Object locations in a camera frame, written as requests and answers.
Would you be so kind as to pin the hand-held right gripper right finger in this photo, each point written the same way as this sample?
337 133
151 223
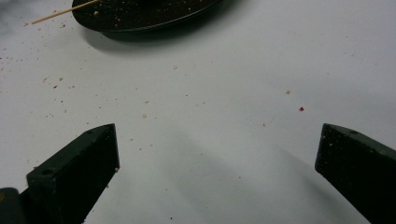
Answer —
358 168

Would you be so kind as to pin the wooden skewer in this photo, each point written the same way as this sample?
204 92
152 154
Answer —
62 12

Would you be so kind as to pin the black round plate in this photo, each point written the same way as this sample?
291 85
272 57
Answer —
146 14

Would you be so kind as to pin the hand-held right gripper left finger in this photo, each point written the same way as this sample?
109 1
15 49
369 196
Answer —
74 174

